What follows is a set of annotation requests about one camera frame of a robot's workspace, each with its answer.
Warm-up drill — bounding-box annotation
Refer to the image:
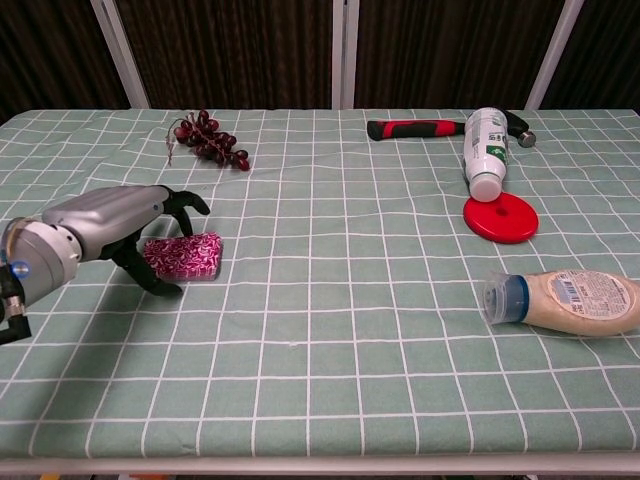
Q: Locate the green checkered tablecloth table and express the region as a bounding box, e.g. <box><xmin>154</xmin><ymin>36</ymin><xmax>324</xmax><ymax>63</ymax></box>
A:
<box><xmin>0</xmin><ymin>108</ymin><xmax>640</xmax><ymax>459</ymax></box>

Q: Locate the dark red grape bunch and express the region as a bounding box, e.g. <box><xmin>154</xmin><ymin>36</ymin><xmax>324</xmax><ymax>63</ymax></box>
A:
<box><xmin>164</xmin><ymin>108</ymin><xmax>251</xmax><ymax>173</ymax></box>

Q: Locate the red plastic disc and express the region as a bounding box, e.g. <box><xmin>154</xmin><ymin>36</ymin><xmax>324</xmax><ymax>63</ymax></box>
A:
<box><xmin>462</xmin><ymin>191</ymin><xmax>540</xmax><ymax>245</ymax></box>

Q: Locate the white frame post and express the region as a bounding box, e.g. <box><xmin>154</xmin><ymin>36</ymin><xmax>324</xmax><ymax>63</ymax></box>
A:
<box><xmin>330</xmin><ymin>0</ymin><xmax>360</xmax><ymax>110</ymax></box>
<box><xmin>89</xmin><ymin>0</ymin><xmax>151</xmax><ymax>110</ymax></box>
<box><xmin>524</xmin><ymin>0</ymin><xmax>586</xmax><ymax>110</ymax></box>

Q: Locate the red black claw hammer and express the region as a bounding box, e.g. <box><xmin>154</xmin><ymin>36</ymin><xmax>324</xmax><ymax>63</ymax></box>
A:
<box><xmin>366</xmin><ymin>109</ymin><xmax>539</xmax><ymax>149</ymax></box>

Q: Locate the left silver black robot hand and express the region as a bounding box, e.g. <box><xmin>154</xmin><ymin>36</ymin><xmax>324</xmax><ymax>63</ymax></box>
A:
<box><xmin>42</xmin><ymin>184</ymin><xmax>212</xmax><ymax>297</ymax></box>

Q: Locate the beige sauce squeeze bottle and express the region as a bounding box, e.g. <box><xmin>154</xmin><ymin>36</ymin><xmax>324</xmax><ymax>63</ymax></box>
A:
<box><xmin>481</xmin><ymin>269</ymin><xmax>640</xmax><ymax>337</ymax></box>

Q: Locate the dark brown curtain panel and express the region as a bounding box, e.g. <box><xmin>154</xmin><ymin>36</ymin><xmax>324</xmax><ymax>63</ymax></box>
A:
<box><xmin>541</xmin><ymin>0</ymin><xmax>640</xmax><ymax>112</ymax></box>
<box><xmin>0</xmin><ymin>0</ymin><xmax>132</xmax><ymax>124</ymax></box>
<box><xmin>353</xmin><ymin>0</ymin><xmax>567</xmax><ymax>110</ymax></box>
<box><xmin>113</xmin><ymin>0</ymin><xmax>335</xmax><ymax>110</ymax></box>

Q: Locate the white green label bottle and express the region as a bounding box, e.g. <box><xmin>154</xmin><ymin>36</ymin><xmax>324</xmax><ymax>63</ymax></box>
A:
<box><xmin>462</xmin><ymin>106</ymin><xmax>511</xmax><ymax>203</ymax></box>

